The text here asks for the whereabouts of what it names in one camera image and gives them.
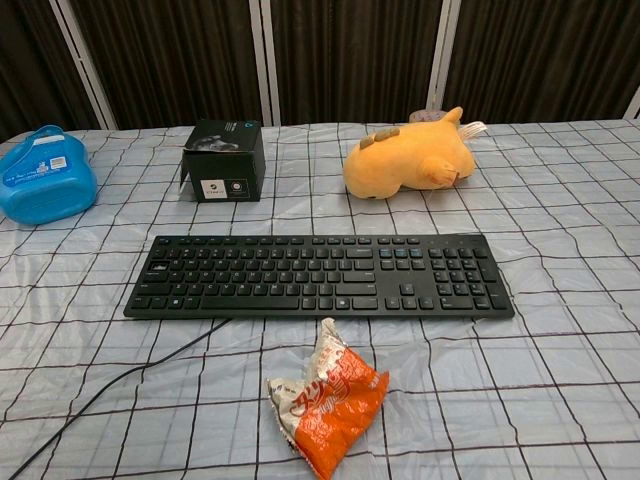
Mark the black computer keyboard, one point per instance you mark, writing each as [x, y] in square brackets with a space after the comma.
[280, 280]

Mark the yellow plush toy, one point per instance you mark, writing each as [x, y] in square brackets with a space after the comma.
[410, 160]

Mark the black cardboard product box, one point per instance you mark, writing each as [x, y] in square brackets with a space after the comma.
[225, 162]

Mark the orange white snack bag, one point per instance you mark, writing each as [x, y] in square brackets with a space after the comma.
[330, 400]

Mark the black folding screen panels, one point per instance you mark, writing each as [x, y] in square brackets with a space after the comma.
[350, 55]

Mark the checkered light blue tablecloth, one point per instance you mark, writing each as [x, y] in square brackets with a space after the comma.
[500, 350]

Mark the blue detergent bottle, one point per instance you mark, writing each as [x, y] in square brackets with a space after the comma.
[42, 175]

